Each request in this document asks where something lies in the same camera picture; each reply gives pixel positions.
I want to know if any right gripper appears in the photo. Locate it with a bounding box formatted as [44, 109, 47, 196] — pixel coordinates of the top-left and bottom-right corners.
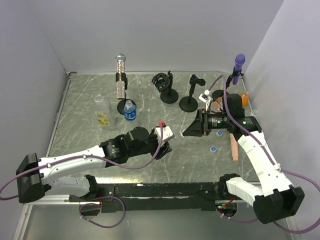
[182, 108, 230, 137]

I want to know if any orange round bottle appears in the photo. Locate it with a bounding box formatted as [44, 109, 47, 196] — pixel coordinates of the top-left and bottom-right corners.
[240, 91, 250, 108]

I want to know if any black shock mount stand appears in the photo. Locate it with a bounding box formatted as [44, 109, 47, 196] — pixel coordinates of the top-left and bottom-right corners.
[151, 70, 179, 104]

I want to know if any white blue Pocari cap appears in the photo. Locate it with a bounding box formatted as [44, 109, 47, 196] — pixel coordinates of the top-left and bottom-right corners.
[210, 146, 217, 153]

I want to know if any blue bottle cap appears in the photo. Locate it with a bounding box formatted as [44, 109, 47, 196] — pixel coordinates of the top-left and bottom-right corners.
[216, 130, 223, 137]

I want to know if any clear white-capped tea bottle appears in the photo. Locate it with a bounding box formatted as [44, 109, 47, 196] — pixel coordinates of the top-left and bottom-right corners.
[94, 94, 116, 127]

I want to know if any purple cable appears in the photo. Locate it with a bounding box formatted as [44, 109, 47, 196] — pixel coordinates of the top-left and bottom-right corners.
[0, 126, 165, 201]
[206, 74, 320, 235]

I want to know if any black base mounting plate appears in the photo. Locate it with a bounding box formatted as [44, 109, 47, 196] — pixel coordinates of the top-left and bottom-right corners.
[68, 182, 248, 213]

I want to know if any blue label water bottle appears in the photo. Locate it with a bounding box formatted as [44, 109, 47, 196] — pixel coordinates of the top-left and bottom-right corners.
[123, 99, 137, 122]

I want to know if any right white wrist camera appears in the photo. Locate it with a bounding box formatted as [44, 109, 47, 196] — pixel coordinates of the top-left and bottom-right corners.
[198, 90, 212, 105]

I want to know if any black purple microphone stand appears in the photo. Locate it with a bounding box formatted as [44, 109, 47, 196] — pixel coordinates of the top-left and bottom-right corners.
[211, 67, 244, 101]

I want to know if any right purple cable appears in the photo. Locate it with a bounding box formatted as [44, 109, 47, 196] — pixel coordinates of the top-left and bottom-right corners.
[206, 74, 320, 235]

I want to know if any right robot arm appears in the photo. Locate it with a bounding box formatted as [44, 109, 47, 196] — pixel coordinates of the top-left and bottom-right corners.
[182, 94, 305, 224]

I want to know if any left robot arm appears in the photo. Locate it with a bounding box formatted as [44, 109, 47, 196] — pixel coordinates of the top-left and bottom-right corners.
[16, 126, 174, 204]

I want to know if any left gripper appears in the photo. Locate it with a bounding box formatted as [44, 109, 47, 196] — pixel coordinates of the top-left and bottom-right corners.
[128, 126, 172, 159]

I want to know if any clear capless bottle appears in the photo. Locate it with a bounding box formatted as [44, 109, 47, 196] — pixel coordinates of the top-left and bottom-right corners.
[251, 109, 259, 117]

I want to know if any orange square bottle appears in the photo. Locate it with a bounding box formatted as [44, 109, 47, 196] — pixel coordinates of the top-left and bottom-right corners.
[212, 97, 224, 112]

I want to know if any black glitter microphone stand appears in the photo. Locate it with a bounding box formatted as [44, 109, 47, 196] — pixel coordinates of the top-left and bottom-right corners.
[115, 72, 137, 115]

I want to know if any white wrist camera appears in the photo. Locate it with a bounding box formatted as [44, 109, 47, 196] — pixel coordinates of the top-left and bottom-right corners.
[198, 90, 212, 105]
[154, 121, 175, 143]

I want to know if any glitter silver microphone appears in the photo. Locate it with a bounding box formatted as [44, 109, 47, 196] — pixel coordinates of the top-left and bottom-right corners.
[115, 53, 128, 100]

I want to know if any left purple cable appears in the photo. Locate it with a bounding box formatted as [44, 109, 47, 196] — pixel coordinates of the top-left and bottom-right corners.
[0, 126, 165, 201]

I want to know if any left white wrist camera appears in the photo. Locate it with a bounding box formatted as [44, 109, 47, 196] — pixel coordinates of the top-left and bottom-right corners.
[154, 121, 175, 143]

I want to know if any black empty clip stand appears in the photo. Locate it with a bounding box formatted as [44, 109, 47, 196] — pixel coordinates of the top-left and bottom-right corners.
[179, 74, 206, 113]

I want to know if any pink beige microphone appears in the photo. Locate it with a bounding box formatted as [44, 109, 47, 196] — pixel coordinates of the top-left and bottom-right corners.
[229, 133, 239, 161]

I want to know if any aluminium rail frame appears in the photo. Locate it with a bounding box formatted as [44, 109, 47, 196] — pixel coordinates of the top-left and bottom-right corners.
[12, 71, 301, 240]

